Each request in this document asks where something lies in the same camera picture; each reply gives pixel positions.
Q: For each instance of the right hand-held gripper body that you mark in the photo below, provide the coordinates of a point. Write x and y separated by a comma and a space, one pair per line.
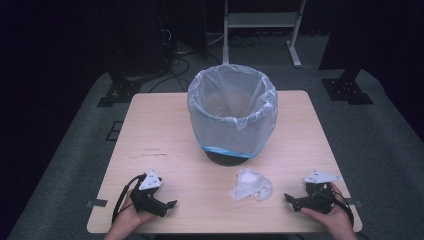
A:
318, 196

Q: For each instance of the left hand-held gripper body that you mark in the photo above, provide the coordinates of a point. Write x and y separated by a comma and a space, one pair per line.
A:
146, 196

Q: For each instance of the white tissue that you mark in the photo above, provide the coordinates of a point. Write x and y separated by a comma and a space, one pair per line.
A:
250, 185

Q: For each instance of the trash bin with plastic liner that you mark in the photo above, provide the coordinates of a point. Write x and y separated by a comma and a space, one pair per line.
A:
230, 130

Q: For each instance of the person's left hand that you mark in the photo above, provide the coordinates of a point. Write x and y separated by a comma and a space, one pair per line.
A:
128, 218

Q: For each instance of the person's right hand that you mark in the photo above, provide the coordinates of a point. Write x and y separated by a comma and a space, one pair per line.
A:
335, 220

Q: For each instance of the light wooden table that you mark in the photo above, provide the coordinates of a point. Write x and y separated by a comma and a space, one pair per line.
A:
160, 133

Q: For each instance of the black stand base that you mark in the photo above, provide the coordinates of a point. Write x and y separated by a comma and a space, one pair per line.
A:
346, 90
120, 91

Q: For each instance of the grey table bracket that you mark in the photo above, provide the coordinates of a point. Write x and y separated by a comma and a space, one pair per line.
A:
97, 202
354, 202

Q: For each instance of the white metal stand frame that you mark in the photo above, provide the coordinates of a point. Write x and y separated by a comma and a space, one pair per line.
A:
263, 19

